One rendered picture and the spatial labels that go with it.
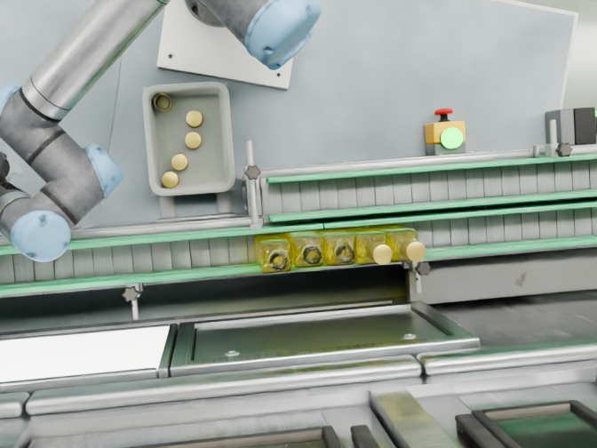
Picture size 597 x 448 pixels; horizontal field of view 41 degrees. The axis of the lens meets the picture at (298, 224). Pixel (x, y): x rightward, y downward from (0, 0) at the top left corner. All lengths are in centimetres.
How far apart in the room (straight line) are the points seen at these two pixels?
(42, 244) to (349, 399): 49
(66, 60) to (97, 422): 50
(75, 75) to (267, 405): 54
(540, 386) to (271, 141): 83
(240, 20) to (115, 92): 69
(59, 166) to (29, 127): 7
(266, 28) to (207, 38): 64
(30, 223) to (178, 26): 67
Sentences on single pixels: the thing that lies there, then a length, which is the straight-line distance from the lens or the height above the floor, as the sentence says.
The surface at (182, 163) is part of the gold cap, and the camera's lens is 167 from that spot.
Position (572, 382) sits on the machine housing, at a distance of 120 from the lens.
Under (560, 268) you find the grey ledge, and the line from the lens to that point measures 177.
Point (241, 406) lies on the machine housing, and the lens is 110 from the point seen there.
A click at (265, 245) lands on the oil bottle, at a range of 141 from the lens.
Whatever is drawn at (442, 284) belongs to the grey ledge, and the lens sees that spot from 169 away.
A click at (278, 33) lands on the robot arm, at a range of 109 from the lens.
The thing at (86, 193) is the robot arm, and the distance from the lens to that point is 124.
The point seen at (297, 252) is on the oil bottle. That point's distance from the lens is 141.
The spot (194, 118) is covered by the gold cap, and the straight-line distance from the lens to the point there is 167.
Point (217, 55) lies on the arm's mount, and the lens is 172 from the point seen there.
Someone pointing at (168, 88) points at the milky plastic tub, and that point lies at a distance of 165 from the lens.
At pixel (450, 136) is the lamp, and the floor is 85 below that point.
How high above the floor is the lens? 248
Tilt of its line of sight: 83 degrees down
